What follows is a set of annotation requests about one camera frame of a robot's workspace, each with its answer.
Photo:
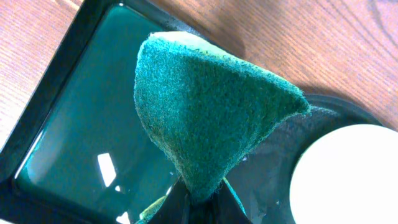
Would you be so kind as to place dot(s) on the black rectangular tray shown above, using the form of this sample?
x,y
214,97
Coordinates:
x,y
78,153

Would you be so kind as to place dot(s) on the white plate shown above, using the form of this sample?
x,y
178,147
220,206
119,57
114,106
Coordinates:
x,y
347,176

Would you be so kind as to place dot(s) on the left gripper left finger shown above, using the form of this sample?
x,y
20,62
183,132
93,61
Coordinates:
x,y
173,208

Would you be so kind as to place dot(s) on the green scrub sponge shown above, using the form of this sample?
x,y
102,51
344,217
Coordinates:
x,y
205,108

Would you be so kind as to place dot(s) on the black round tray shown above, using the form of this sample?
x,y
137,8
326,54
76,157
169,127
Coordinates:
x,y
262,179

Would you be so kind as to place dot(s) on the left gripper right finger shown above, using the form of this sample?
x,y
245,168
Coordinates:
x,y
224,207

